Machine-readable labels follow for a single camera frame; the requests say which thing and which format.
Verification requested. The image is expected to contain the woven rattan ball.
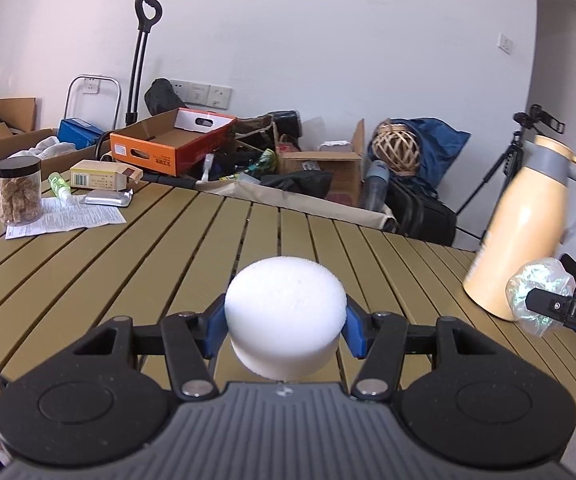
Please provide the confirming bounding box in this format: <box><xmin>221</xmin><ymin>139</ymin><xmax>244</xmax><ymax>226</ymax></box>
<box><xmin>372</xmin><ymin>121</ymin><xmax>421</xmax><ymax>176</ymax></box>

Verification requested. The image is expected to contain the silver foil pack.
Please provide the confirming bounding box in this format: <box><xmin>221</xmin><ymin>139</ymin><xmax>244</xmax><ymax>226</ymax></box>
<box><xmin>78</xmin><ymin>189</ymin><xmax>134</xmax><ymax>207</ymax></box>

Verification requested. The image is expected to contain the black pouch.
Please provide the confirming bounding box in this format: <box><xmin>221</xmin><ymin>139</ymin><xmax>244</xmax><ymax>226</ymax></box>
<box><xmin>270</xmin><ymin>109</ymin><xmax>303</xmax><ymax>138</ymax></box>

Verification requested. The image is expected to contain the white foam cylinder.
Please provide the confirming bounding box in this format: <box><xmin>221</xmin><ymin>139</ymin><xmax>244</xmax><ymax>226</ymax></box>
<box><xmin>224</xmin><ymin>256</ymin><xmax>347</xmax><ymax>378</ymax></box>

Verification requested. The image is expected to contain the white plastic bag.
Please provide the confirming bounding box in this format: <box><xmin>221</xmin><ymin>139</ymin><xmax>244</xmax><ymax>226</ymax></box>
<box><xmin>32</xmin><ymin>136</ymin><xmax>76</xmax><ymax>158</ymax></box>

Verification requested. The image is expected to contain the grey blue water bottle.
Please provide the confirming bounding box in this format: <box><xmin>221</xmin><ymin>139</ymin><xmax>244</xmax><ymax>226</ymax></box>
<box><xmin>363</xmin><ymin>160</ymin><xmax>389</xmax><ymax>211</ymax></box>

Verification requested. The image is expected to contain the clear jar with black lid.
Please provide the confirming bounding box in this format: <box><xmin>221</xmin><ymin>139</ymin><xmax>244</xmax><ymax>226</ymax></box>
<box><xmin>0</xmin><ymin>156</ymin><xmax>43</xmax><ymax>226</ymax></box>

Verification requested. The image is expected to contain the black fabric bag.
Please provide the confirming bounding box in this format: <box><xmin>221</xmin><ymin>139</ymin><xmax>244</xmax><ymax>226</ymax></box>
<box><xmin>144</xmin><ymin>78</ymin><xmax>183</xmax><ymax>117</ymax></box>

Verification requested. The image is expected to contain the silver metal tube frame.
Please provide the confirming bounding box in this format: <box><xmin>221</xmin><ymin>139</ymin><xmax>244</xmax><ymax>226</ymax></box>
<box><xmin>64</xmin><ymin>75</ymin><xmax>122</xmax><ymax>133</ymax></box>

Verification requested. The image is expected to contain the black cloth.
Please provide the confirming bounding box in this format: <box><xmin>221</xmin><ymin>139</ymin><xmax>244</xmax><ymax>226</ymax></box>
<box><xmin>272</xmin><ymin>170</ymin><xmax>335</xmax><ymax>200</ymax></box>

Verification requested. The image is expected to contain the orange cardboard tray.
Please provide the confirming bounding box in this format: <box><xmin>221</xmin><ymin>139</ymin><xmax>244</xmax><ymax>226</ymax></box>
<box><xmin>110</xmin><ymin>107</ymin><xmax>237</xmax><ymax>177</ymax></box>

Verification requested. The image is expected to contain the khaki folding slat table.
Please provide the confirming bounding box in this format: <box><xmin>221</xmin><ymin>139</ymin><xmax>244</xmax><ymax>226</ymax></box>
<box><xmin>0</xmin><ymin>180</ymin><xmax>576</xmax><ymax>411</ymax></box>

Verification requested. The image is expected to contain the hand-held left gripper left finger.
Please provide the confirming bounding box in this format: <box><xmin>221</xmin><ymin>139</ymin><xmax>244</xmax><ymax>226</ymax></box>
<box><xmin>70</xmin><ymin>295</ymin><xmax>229</xmax><ymax>402</ymax></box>

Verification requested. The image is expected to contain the clear plastic wrap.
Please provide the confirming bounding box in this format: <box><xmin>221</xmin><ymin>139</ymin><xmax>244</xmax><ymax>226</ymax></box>
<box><xmin>505</xmin><ymin>256</ymin><xmax>576</xmax><ymax>337</ymax></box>

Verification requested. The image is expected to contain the green patterned packet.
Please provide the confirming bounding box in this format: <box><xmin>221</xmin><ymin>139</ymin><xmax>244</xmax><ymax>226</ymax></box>
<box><xmin>255</xmin><ymin>149</ymin><xmax>279</xmax><ymax>176</ymax></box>

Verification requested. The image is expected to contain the yellow green medicine box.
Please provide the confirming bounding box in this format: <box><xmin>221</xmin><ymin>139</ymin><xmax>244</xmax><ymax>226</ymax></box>
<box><xmin>70</xmin><ymin>160</ymin><xmax>143</xmax><ymax>192</ymax></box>

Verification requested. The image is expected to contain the black cart pull handle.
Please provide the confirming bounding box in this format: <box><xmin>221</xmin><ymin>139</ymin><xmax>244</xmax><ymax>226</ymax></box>
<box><xmin>125</xmin><ymin>0</ymin><xmax>163</xmax><ymax>128</ymax></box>

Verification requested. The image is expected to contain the navy fabric bag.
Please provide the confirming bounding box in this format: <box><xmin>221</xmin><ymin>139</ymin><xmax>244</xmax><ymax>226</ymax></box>
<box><xmin>383</xmin><ymin>117</ymin><xmax>470</xmax><ymax>196</ymax></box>

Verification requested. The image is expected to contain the black camera tripod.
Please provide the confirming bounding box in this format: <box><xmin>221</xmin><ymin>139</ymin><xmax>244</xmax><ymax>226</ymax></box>
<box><xmin>455</xmin><ymin>104</ymin><xmax>566</xmax><ymax>241</ymax></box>

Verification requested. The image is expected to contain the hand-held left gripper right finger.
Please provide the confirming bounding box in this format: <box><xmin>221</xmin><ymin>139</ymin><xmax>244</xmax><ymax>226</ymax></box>
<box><xmin>343</xmin><ymin>300</ymin><xmax>508</xmax><ymax>402</ymax></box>

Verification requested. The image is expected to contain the open brown cardboard box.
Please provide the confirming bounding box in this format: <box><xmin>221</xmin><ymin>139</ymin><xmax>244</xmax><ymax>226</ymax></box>
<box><xmin>278</xmin><ymin>119</ymin><xmax>366</xmax><ymax>208</ymax></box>

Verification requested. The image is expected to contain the small green bottle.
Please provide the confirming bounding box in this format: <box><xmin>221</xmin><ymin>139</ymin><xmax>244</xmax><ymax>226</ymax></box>
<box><xmin>48</xmin><ymin>172</ymin><xmax>72</xmax><ymax>198</ymax></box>

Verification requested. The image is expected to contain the blue cardboard box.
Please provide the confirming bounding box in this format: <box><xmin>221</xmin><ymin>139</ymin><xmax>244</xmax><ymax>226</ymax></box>
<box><xmin>58</xmin><ymin>118</ymin><xmax>104</xmax><ymax>148</ymax></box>

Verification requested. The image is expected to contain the yellow thermos jug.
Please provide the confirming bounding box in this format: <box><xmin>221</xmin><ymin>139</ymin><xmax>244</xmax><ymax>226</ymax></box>
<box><xmin>463</xmin><ymin>135</ymin><xmax>576</xmax><ymax>322</ymax></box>

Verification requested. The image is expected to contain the printed paper sheet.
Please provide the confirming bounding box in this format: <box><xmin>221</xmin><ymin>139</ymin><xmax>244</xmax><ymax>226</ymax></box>
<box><xmin>5</xmin><ymin>196</ymin><xmax>127</xmax><ymax>240</ymax></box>

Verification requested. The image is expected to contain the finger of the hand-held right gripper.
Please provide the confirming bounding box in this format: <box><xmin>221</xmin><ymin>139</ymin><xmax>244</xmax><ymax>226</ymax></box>
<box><xmin>525</xmin><ymin>287</ymin><xmax>576</xmax><ymax>322</ymax></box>

